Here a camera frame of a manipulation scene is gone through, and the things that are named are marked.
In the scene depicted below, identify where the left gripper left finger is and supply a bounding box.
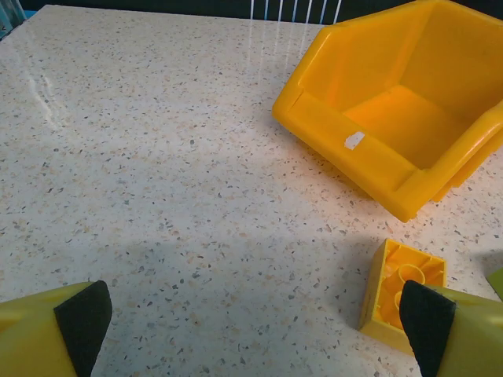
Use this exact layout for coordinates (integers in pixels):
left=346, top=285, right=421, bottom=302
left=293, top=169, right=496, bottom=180
left=0, top=280, right=114, bottom=377

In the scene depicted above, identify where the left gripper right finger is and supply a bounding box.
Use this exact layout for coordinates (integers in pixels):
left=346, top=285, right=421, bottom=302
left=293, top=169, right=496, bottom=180
left=398, top=279, right=503, bottom=377

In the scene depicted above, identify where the green lego brick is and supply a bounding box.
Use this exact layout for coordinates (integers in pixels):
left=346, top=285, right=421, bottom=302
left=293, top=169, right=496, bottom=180
left=485, top=266, right=503, bottom=303

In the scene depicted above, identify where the yellow square lego brick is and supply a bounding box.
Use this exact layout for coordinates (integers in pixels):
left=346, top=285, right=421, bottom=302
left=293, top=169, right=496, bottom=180
left=358, top=238, right=448, bottom=357

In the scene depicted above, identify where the yellow plastic bin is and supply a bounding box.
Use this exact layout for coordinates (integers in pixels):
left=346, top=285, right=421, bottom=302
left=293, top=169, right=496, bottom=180
left=270, top=0, right=503, bottom=224

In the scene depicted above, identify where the blue graphic side panel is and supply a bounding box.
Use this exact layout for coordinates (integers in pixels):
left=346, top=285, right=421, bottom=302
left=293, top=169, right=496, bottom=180
left=0, top=0, right=27, bottom=42

